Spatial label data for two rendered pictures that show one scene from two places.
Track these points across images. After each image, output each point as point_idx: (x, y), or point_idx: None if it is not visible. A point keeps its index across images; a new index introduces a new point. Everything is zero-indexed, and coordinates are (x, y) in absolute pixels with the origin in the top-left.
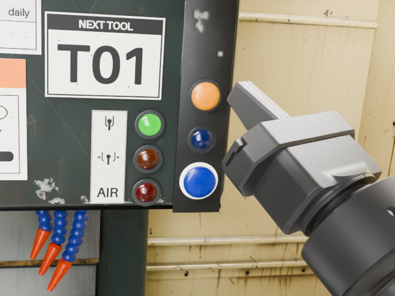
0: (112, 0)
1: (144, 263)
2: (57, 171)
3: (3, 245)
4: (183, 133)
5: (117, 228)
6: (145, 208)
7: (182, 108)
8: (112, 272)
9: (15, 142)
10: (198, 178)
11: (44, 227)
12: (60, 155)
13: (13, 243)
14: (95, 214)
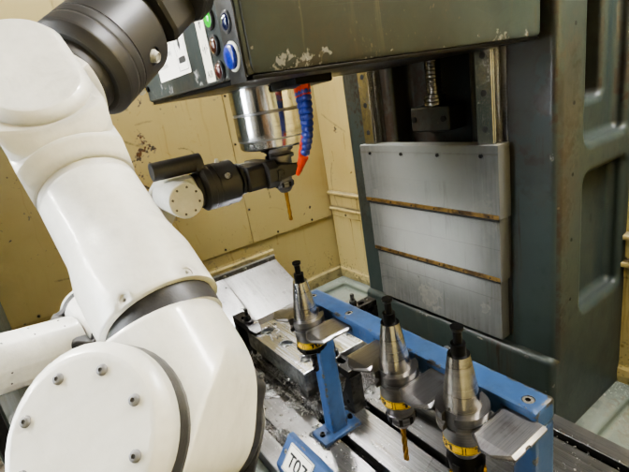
0: None
1: (557, 234)
2: (197, 64)
3: (434, 194)
4: (219, 20)
5: (527, 193)
6: (228, 85)
7: (214, 1)
8: (524, 236)
9: (183, 49)
10: (226, 52)
11: (301, 133)
12: (195, 53)
13: (440, 193)
14: (494, 174)
